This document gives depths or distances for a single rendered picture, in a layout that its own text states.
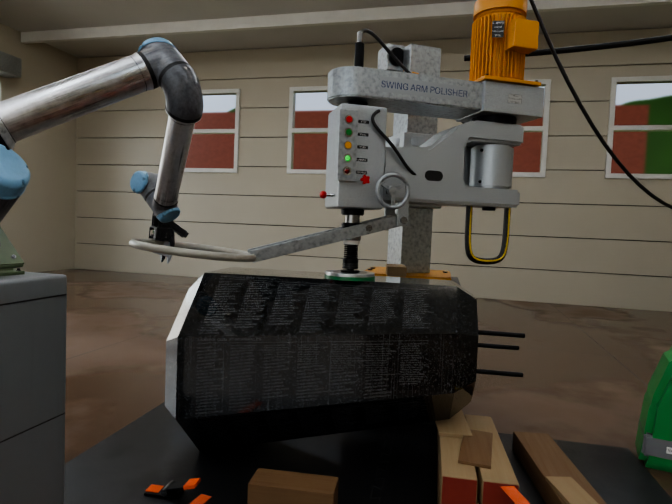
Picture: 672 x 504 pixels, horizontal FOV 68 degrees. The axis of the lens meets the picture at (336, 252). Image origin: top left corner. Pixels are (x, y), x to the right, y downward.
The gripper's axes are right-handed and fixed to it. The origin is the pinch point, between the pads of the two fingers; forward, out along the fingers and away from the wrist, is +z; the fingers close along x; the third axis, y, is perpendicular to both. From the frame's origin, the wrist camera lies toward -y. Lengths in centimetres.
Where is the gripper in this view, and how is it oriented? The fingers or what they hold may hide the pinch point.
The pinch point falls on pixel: (166, 259)
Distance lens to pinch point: 228.1
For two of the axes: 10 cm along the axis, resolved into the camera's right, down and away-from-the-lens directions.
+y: -7.1, -0.4, -7.0
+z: -1.0, 9.9, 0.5
